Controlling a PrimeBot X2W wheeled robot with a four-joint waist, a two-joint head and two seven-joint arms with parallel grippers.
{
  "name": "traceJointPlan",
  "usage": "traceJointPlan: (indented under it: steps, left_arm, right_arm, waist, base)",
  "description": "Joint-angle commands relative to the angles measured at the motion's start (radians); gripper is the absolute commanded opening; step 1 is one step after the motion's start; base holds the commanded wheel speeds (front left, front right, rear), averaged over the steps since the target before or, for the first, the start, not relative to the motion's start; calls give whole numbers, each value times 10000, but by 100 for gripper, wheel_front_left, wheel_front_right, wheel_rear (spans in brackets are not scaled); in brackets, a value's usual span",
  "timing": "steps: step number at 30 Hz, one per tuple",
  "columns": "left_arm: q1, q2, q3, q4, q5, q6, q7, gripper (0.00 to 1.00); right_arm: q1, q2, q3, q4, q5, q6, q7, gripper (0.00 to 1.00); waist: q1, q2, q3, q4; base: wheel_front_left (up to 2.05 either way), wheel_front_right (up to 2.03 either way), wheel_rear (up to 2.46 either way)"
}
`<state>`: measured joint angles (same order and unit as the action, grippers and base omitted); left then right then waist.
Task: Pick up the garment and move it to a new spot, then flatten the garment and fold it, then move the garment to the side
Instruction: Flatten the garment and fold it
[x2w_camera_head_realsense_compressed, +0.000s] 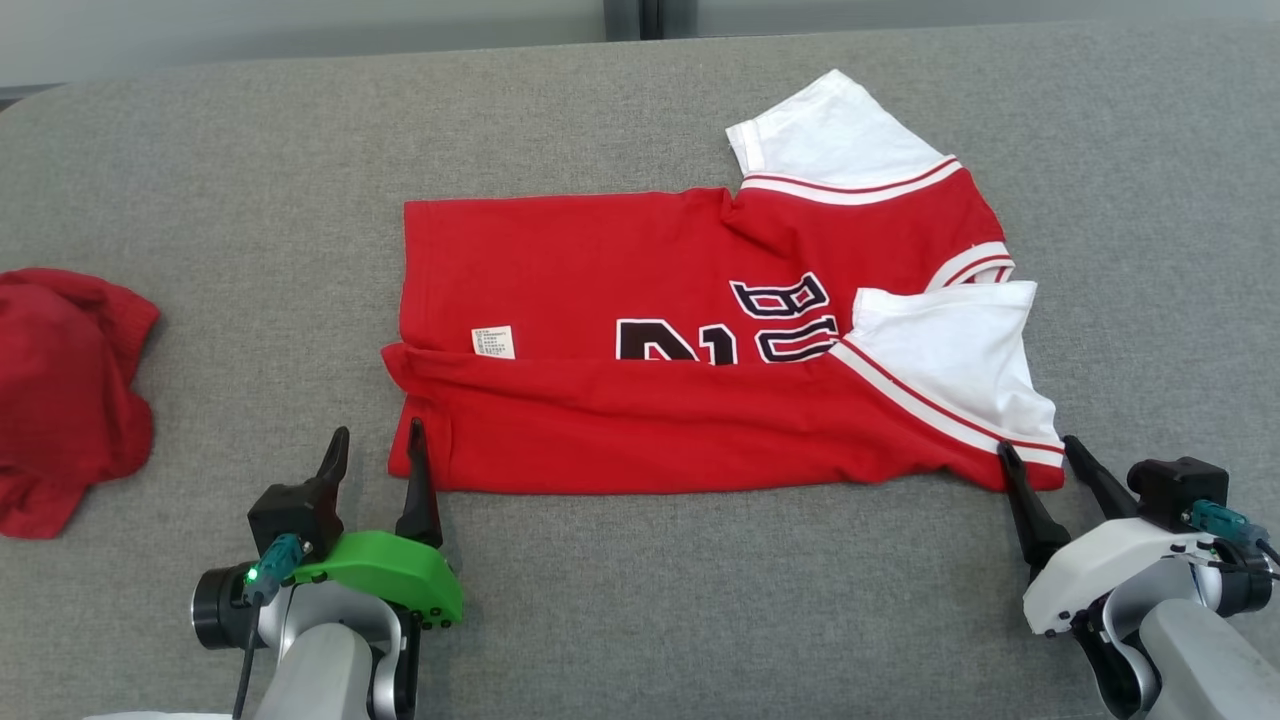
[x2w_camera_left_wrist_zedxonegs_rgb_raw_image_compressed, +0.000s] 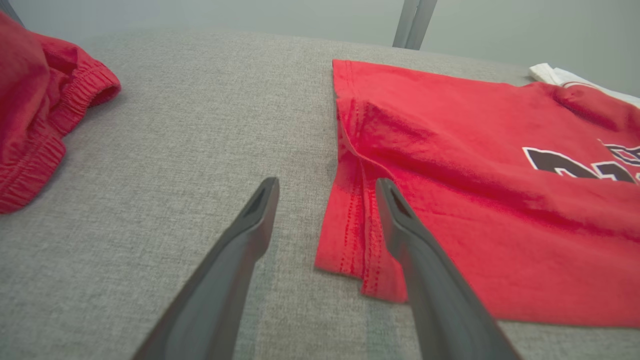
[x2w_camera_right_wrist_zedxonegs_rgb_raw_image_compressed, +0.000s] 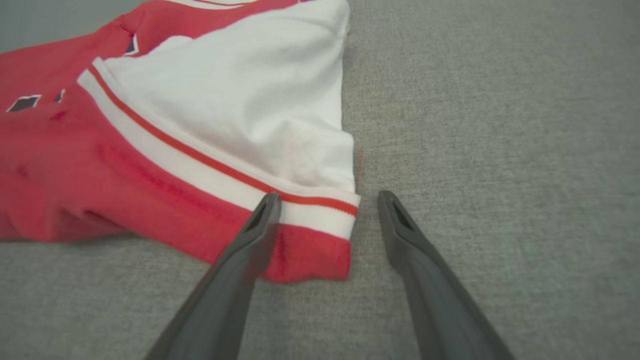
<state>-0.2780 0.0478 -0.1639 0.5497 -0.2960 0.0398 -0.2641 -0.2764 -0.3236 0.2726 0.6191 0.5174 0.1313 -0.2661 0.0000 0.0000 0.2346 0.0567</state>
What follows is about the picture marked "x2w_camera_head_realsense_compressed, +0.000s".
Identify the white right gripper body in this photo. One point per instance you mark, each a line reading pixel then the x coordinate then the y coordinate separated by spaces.
pixel 1110 560

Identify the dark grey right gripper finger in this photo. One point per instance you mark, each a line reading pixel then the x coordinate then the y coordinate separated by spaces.
pixel 1030 520
pixel 1100 482

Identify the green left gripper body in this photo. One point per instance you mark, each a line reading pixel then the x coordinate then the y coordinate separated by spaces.
pixel 400 570

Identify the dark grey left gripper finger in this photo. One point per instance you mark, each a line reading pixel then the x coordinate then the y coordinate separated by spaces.
pixel 334 462
pixel 420 500

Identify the red shorts with white stripes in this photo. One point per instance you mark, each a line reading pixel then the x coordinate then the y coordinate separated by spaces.
pixel 60 380

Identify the red white basketball jersey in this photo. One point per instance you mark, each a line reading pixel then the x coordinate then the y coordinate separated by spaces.
pixel 600 260

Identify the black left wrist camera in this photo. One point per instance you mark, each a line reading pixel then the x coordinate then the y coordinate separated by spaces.
pixel 295 515

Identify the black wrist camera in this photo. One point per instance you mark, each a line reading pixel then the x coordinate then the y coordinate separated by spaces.
pixel 1175 490
pixel 295 515

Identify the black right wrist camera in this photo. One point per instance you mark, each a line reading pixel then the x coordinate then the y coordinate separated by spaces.
pixel 1175 490

